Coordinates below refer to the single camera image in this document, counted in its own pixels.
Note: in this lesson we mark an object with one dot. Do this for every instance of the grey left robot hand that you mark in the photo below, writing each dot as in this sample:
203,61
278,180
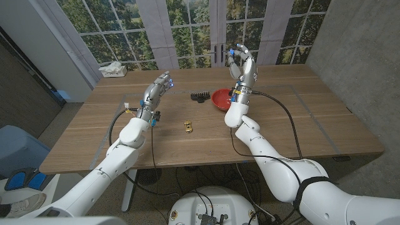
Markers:
154,93

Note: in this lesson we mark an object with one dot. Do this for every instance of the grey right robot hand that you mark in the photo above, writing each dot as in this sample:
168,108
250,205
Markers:
247,75

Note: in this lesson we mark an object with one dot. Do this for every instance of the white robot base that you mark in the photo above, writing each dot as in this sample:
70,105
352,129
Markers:
215,203

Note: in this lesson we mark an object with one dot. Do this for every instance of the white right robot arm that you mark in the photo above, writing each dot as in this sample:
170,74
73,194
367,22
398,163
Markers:
297,175

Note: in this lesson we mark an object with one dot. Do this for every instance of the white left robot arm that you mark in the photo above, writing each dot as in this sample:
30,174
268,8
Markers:
100,175

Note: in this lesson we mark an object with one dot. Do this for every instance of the red speckled bowl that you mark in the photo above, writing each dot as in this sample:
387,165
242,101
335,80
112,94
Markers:
221,99

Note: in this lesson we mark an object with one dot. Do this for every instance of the yellow toy car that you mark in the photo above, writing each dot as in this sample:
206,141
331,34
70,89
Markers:
188,126

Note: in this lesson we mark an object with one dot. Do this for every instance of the white power strip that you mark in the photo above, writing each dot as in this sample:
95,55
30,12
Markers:
117,73

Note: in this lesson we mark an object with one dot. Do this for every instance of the black hair claw clip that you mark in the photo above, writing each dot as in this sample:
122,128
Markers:
200,96

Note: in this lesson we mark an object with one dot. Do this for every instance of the crumpled white tissue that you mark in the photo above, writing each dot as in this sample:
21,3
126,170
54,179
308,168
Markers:
111,66

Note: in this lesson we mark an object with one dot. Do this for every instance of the printed window backdrop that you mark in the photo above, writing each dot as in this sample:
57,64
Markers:
187,31

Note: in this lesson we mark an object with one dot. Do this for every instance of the round black floor stand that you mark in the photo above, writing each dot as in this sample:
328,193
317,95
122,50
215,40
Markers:
150,176

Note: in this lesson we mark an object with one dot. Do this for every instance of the white table leg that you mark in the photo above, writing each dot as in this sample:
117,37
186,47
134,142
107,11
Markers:
128,190

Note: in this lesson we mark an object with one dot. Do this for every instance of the blue chair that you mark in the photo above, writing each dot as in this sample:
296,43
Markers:
18,147

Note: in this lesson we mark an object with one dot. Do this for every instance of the blue foot pedals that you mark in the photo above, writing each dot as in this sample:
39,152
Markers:
25,180

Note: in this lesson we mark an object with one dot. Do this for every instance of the white sneaker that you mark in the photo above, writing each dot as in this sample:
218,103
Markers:
26,204

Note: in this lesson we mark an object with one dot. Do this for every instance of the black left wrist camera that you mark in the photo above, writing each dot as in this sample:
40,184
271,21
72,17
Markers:
156,116

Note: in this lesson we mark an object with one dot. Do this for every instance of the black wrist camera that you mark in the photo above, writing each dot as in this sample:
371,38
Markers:
156,116
232,93

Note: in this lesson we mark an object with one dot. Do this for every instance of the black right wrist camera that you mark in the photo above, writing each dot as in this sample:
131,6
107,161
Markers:
232,93

